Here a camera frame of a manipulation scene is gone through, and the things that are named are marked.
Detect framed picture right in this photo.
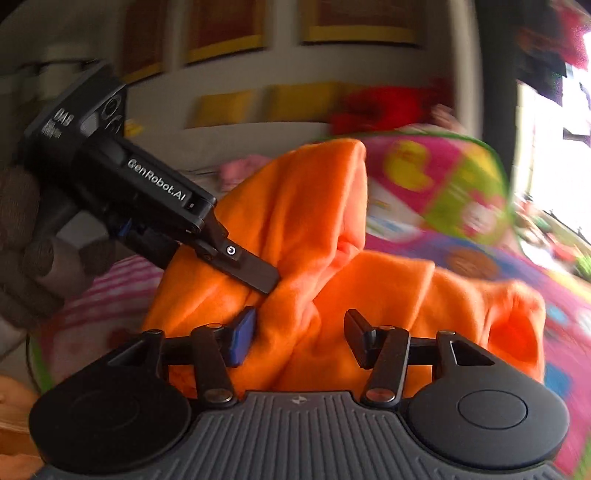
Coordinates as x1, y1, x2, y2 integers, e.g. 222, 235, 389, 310
298, 0, 426, 47

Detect left hand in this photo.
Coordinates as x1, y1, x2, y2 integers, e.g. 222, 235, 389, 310
1, 167, 115, 330

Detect orange pumpkin costume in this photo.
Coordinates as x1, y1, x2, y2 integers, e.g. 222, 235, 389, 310
143, 140, 546, 394

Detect framed picture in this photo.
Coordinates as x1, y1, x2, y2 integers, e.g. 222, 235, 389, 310
298, 0, 426, 47
185, 0, 266, 64

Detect yellow cushion middle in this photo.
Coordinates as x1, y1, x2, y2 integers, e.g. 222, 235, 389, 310
263, 81, 341, 123

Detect yellow cushion left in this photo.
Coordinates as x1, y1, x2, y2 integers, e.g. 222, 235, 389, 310
186, 90, 254, 128

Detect colourful cartoon play mat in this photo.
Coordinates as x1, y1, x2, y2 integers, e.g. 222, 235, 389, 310
27, 131, 591, 476

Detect red blanket pile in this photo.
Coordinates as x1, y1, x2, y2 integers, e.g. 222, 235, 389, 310
329, 78, 454, 136

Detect yellow cushion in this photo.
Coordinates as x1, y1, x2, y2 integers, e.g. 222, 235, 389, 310
186, 90, 254, 128
263, 81, 341, 123

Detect pink garment on sofa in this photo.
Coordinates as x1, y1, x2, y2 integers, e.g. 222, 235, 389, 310
217, 154, 271, 192

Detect hanging clothes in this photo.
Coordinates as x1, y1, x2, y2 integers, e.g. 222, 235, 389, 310
516, 1, 590, 105

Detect framed picture left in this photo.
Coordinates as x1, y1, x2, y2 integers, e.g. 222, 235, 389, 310
185, 0, 266, 64

